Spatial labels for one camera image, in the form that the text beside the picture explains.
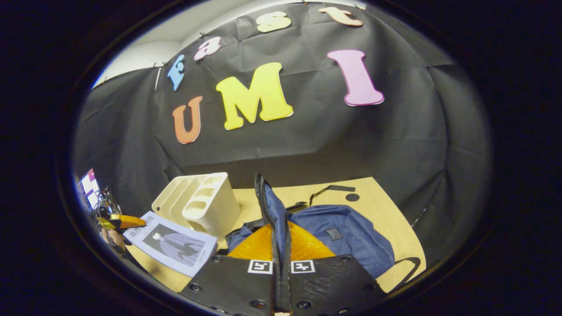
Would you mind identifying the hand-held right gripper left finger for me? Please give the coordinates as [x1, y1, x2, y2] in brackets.
[180, 224, 282, 316]

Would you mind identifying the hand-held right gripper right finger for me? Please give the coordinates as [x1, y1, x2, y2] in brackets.
[281, 221, 388, 316]

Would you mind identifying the blue schoolbag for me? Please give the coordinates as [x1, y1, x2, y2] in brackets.
[226, 172, 421, 292]

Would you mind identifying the blue-grey book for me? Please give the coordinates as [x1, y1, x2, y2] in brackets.
[123, 211, 218, 278]

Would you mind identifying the white plastic bookshelf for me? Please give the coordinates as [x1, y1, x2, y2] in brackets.
[151, 172, 241, 243]

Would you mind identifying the computer monitor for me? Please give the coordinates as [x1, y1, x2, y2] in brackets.
[79, 169, 102, 209]

